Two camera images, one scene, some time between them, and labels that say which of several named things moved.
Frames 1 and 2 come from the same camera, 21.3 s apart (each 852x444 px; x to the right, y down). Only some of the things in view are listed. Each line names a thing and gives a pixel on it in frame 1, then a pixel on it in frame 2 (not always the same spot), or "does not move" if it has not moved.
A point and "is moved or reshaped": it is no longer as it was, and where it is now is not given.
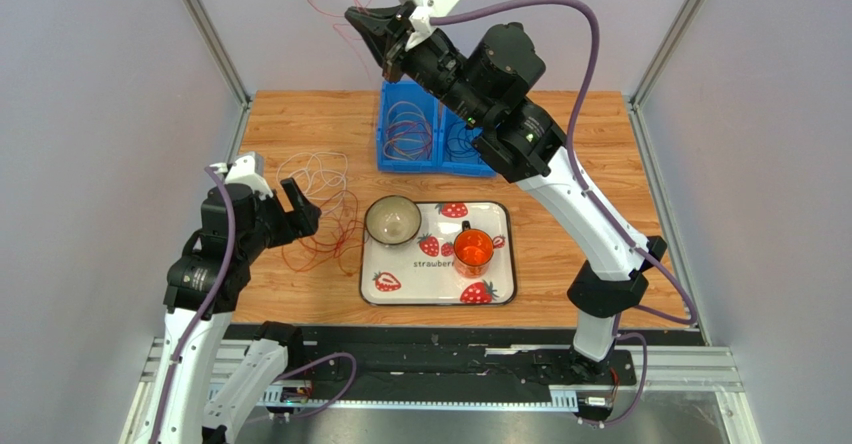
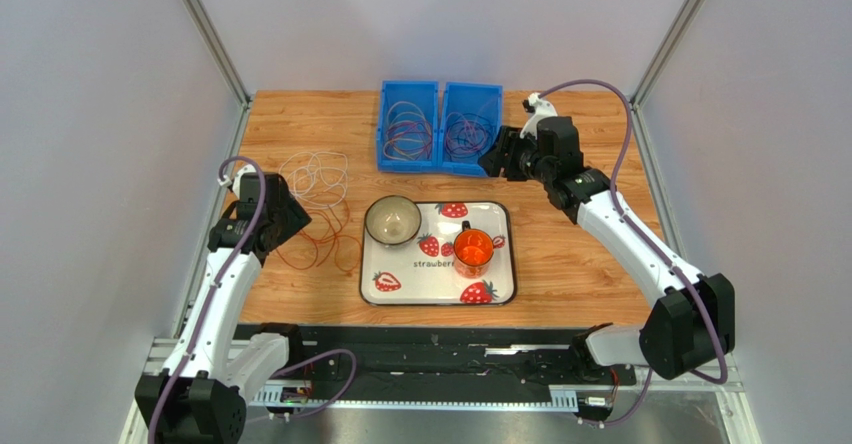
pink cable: (357, 38) is moved or reshaped
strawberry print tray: (423, 271) does not move
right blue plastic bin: (455, 151) does not move
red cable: (340, 237) is moved or reshaped
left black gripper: (305, 214) does not move
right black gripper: (396, 47) → (507, 156)
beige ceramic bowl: (392, 220) does not move
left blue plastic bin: (408, 128) does not move
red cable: (410, 139) does not move
